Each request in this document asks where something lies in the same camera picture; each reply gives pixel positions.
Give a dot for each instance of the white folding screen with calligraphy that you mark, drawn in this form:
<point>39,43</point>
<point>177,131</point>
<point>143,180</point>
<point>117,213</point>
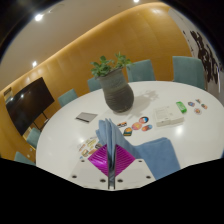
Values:
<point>203,50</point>

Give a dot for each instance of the pink round sticker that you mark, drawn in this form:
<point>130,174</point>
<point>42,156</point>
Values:
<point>136,126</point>

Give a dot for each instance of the green plant in grey pot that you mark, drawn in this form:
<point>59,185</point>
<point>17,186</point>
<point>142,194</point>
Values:
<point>116,91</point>

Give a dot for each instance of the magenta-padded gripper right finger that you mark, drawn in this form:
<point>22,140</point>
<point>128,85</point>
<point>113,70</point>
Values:
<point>125,161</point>

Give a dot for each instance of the white sheet of colourful stickers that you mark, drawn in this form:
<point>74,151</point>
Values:
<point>87,146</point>

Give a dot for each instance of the teal chairs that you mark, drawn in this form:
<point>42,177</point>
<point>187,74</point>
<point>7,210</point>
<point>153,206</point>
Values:
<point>188,71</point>

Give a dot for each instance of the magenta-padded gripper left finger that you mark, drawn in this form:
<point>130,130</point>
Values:
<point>98,163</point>

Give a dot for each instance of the small round sticker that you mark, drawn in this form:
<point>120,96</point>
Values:
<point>198,100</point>
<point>197,111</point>
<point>191,104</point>
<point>204,106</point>

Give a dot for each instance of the round ceiling lights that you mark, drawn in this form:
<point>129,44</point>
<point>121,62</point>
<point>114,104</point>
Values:
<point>39,16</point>

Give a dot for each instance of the black television on stand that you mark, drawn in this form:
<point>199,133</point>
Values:
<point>28,105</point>

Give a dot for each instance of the small dark rectangular sticker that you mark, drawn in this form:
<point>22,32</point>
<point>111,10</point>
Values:
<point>122,124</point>

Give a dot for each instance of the dark square sticker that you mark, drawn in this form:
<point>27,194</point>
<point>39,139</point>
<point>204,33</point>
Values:
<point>128,131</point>

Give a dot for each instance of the grey flat notebook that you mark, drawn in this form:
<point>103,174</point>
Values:
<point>86,117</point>

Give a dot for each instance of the blue towel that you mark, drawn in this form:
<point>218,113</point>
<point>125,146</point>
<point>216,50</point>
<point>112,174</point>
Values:
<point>156,156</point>

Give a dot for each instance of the small green block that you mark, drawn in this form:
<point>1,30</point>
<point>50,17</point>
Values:
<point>181,107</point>

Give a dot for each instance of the white flat box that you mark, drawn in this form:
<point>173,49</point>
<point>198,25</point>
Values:
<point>168,116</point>

